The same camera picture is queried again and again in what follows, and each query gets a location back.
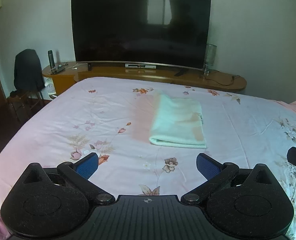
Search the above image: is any black lamp power cable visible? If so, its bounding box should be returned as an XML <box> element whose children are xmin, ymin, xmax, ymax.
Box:
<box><xmin>204</xmin><ymin>69</ymin><xmax>242</xmax><ymax>86</ymax></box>

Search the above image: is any glass cylinder table lamp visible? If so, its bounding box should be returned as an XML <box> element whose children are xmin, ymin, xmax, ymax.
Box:
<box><xmin>204</xmin><ymin>44</ymin><xmax>217</xmax><ymax>75</ymax></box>

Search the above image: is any large black curved television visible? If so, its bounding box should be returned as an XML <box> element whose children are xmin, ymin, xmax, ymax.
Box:
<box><xmin>71</xmin><ymin>0</ymin><xmax>211</xmax><ymax>69</ymax></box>

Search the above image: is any brown wooden tv cabinet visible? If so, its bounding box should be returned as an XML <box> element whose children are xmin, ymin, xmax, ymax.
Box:
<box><xmin>42</xmin><ymin>62</ymin><xmax>247</xmax><ymax>95</ymax></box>

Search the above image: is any silver set-top box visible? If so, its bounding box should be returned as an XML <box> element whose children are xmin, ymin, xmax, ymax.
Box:
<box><xmin>125</xmin><ymin>63</ymin><xmax>157</xmax><ymax>69</ymax></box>

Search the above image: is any chair with black jacket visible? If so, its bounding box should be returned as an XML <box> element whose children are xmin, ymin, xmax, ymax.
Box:
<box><xmin>7</xmin><ymin>49</ymin><xmax>45</xmax><ymax>122</ymax></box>

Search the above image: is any cream white knit sweater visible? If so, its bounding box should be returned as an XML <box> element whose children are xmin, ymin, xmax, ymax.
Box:
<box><xmin>149</xmin><ymin>92</ymin><xmax>207</xmax><ymax>149</ymax></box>

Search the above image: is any pink floral bed sheet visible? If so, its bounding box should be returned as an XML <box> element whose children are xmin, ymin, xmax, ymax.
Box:
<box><xmin>0</xmin><ymin>77</ymin><xmax>296</xmax><ymax>239</ymax></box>

